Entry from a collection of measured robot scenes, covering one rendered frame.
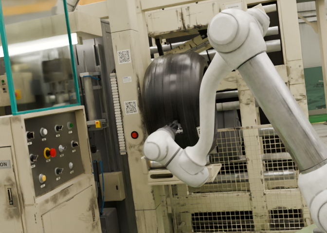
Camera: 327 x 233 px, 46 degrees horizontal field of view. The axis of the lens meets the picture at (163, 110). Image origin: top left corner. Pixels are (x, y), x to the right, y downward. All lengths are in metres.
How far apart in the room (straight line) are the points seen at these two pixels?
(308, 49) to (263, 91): 11.17
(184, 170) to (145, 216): 0.84
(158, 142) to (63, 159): 0.63
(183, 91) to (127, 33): 0.53
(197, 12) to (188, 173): 1.16
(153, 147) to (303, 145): 0.58
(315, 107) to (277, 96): 11.12
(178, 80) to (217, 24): 0.81
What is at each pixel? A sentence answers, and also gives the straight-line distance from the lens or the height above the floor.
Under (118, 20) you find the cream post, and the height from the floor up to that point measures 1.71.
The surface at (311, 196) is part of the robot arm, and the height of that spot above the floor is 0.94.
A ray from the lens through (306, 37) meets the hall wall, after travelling 12.37.
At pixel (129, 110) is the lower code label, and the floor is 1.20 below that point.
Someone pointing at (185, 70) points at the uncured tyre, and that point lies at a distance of 1.97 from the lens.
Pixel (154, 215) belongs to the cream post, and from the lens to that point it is 2.31.
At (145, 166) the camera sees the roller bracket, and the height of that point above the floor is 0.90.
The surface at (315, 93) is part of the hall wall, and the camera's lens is 12.29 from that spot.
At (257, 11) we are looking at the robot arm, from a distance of 1.38.
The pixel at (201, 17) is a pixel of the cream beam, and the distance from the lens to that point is 2.40.
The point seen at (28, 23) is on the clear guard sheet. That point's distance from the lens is 1.86.
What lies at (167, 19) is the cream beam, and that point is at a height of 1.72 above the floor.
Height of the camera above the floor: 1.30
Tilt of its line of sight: 3 degrees down
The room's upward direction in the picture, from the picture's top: 7 degrees counter-clockwise
